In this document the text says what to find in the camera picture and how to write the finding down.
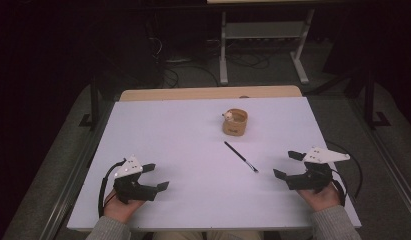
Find left hand-held gripper black cable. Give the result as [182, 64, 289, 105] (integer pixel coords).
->
[98, 159, 127, 218]

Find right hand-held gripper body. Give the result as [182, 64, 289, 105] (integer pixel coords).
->
[285, 146, 351, 194]

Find white metal desk frame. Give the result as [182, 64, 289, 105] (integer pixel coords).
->
[218, 9, 316, 86]

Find grey metal floor rail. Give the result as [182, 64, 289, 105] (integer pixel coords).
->
[349, 99, 411, 214]
[38, 109, 111, 240]

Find black floor cables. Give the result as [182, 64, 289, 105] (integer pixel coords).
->
[146, 33, 271, 88]

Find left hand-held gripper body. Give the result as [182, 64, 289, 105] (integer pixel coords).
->
[112, 154, 159, 205]

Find black metal stand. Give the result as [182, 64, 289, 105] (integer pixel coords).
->
[346, 68, 393, 131]
[78, 71, 101, 132]

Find thin black brush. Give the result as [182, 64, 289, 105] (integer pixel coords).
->
[223, 140, 260, 174]

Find person's legs beige trousers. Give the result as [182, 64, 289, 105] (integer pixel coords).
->
[152, 230, 265, 240]

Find round wooden cup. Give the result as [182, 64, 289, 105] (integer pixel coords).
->
[221, 108, 249, 137]

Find right hand-held gripper black cable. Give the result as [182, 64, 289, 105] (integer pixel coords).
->
[325, 139, 364, 201]

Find hand-held gripper black cable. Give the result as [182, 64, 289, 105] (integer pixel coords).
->
[325, 139, 364, 201]
[98, 159, 127, 218]

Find person's left hand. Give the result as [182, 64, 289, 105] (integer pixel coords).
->
[103, 192, 146, 224]

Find person's right hand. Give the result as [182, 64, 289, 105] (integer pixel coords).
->
[296, 183, 342, 213]

